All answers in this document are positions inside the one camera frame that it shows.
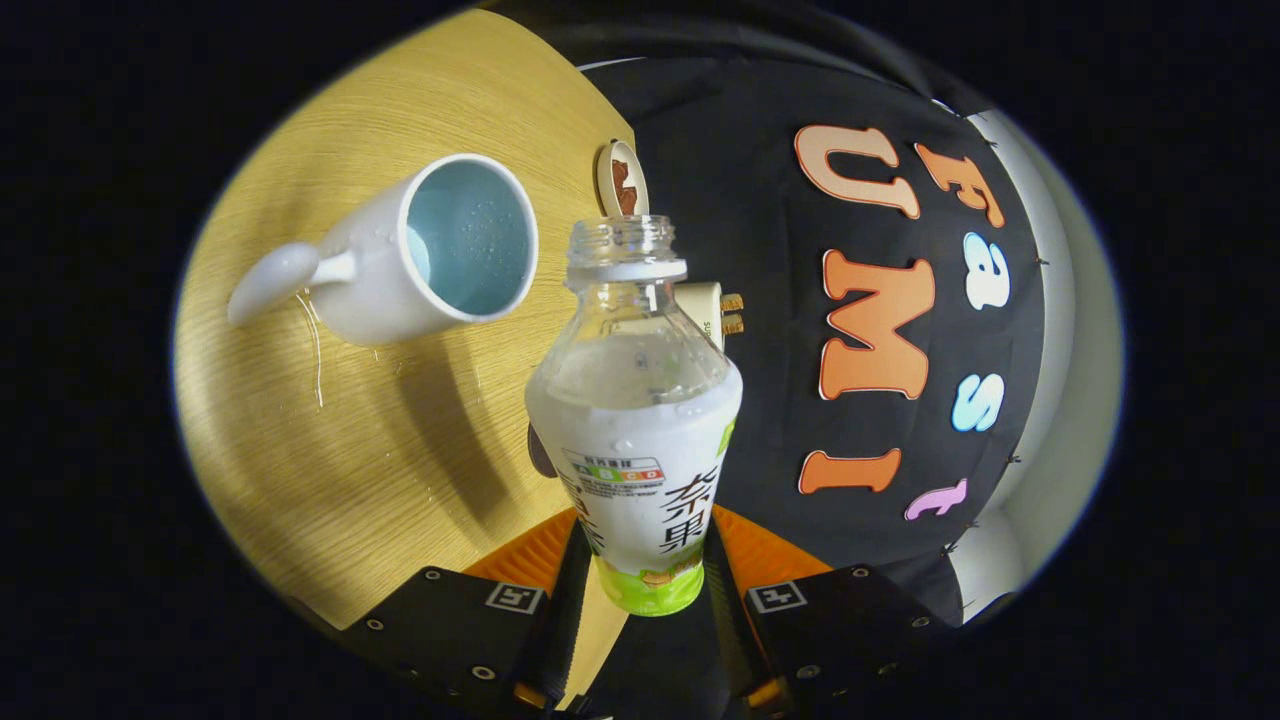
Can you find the white cup blue inside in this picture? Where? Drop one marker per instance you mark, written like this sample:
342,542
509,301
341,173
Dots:
370,280

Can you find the white round plate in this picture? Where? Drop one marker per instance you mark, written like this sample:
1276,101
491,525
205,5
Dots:
607,175

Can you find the wooden table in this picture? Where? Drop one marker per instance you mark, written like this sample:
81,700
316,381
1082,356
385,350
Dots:
400,450

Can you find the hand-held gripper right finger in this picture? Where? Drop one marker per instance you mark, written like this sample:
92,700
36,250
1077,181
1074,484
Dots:
850,625

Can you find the dark round coaster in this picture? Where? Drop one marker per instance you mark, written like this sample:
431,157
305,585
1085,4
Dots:
540,455

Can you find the white toaster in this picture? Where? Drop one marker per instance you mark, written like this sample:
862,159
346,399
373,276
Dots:
700,305

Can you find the toast slice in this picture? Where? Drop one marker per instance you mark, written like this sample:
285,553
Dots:
732,302
732,325

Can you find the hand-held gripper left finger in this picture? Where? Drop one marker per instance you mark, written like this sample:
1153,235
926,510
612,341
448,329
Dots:
450,620

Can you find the black backdrop cloth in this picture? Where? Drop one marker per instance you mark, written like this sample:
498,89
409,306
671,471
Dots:
760,250

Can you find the brown meat piece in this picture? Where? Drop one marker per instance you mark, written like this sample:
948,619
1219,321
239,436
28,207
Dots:
622,175
628,202

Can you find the clear juice bottle green label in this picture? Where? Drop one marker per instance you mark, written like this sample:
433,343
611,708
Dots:
635,450

